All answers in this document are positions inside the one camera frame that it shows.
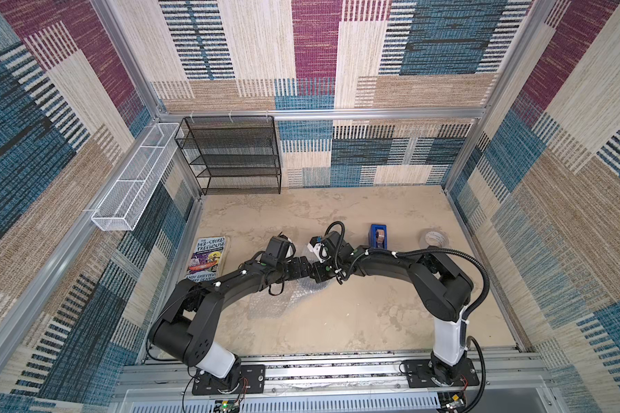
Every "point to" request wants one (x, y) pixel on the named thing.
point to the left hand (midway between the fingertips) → (305, 269)
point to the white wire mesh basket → (121, 206)
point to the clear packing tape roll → (433, 237)
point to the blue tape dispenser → (379, 236)
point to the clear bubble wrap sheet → (263, 305)
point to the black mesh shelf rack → (232, 152)
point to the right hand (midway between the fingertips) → (315, 277)
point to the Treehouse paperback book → (206, 258)
